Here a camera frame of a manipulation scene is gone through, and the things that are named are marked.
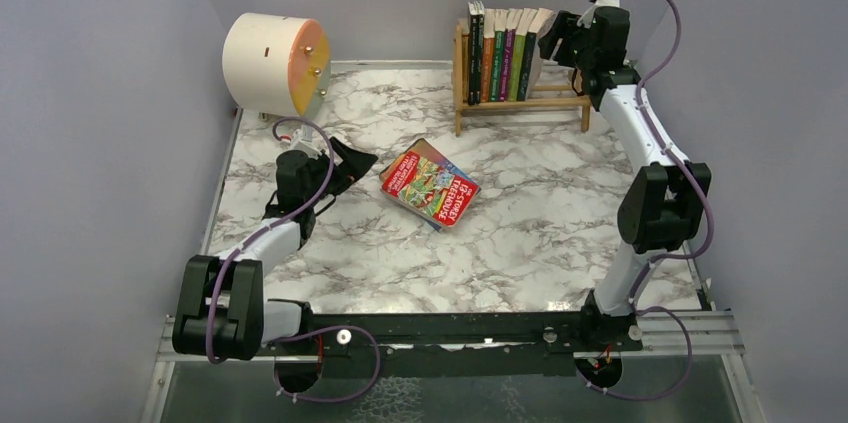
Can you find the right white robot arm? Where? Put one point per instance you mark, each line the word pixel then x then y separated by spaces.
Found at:
pixel 663 207

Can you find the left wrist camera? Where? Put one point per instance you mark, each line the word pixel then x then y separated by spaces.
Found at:
pixel 302 140

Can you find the black book right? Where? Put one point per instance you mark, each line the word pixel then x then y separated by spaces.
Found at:
pixel 476 26

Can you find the purple treehouse book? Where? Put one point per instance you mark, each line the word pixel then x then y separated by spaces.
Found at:
pixel 513 16

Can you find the lime green treehouse book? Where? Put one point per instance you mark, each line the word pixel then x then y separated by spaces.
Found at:
pixel 518 56

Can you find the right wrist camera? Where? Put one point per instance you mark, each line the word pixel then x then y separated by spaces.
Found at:
pixel 587 17

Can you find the dark cover treehouse book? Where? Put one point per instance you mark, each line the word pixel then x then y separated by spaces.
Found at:
pixel 425 149

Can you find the wooden book rack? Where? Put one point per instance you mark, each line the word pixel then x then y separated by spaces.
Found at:
pixel 460 81

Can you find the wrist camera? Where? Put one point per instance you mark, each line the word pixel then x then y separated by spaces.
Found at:
pixel 302 140
pixel 587 17

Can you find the floral cover book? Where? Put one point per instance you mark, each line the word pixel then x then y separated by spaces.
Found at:
pixel 534 27

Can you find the black book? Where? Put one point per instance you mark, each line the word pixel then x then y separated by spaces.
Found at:
pixel 469 49
pixel 476 26

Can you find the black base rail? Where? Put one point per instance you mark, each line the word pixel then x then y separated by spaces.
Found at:
pixel 438 345

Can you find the red treehouse book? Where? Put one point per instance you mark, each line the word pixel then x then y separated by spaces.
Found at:
pixel 432 191

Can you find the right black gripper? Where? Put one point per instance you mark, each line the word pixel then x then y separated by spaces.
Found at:
pixel 569 36

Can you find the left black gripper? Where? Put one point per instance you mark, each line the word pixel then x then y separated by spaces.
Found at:
pixel 330 168

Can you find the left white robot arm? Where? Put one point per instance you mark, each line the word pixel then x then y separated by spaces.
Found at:
pixel 222 311

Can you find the cream round drawer cabinet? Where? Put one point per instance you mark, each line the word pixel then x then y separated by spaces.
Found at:
pixel 277 65

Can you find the black book left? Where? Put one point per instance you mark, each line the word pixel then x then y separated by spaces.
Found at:
pixel 469 49

